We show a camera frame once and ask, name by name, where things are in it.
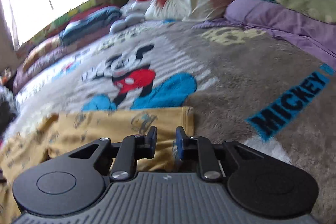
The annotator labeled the light blue plush toy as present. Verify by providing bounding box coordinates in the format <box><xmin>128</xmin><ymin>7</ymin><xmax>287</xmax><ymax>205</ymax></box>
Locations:
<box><xmin>110</xmin><ymin>14</ymin><xmax>145</xmax><ymax>33</ymax></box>

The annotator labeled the yellow printed shirt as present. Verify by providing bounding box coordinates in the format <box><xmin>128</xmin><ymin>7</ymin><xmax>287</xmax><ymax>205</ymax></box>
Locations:
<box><xmin>0</xmin><ymin>106</ymin><xmax>195</xmax><ymax>222</ymax></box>

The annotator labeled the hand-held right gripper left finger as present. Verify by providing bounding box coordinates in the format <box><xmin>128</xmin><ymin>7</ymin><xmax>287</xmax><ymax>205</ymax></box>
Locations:
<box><xmin>68</xmin><ymin>126</ymin><xmax>158</xmax><ymax>182</ymax></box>

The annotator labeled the colourful foam wall panel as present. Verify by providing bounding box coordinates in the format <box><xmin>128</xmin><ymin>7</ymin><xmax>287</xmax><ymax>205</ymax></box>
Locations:
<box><xmin>20</xmin><ymin>0</ymin><xmax>132</xmax><ymax>51</ymax></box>

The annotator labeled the white crumpled sheet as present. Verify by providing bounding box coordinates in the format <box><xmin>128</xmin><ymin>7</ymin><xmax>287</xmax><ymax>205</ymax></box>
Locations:
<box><xmin>121</xmin><ymin>0</ymin><xmax>153</xmax><ymax>16</ymax></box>

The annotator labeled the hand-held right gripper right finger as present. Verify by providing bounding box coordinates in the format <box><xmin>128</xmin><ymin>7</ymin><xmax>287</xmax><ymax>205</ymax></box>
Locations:
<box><xmin>175</xmin><ymin>126</ymin><xmax>263</xmax><ymax>182</ymax></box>

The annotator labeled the purple pillow with green patch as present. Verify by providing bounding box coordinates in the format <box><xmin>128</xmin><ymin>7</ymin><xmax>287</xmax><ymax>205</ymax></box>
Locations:
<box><xmin>193</xmin><ymin>0</ymin><xmax>336</xmax><ymax>69</ymax></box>

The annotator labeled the peach floral pillow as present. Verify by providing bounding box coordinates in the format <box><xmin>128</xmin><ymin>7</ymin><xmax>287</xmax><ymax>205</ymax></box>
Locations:
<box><xmin>22</xmin><ymin>35</ymin><xmax>63</xmax><ymax>72</ymax></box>

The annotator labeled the dark red folded blanket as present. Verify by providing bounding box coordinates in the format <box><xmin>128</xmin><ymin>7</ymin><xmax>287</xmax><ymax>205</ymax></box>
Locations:
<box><xmin>71</xmin><ymin>5</ymin><xmax>116</xmax><ymax>22</ymax></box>

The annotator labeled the blue folded blanket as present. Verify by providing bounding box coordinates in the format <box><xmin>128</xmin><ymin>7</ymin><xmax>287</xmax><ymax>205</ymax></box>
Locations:
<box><xmin>59</xmin><ymin>7</ymin><xmax>122</xmax><ymax>46</ymax></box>

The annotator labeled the pale window curtain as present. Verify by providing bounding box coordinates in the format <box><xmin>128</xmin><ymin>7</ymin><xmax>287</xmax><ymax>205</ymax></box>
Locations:
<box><xmin>0</xmin><ymin>0</ymin><xmax>19</xmax><ymax>48</ymax></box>

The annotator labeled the cartoon printed blanket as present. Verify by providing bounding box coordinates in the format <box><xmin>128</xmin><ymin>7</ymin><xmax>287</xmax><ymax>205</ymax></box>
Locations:
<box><xmin>0</xmin><ymin>19</ymin><xmax>336</xmax><ymax>222</ymax></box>

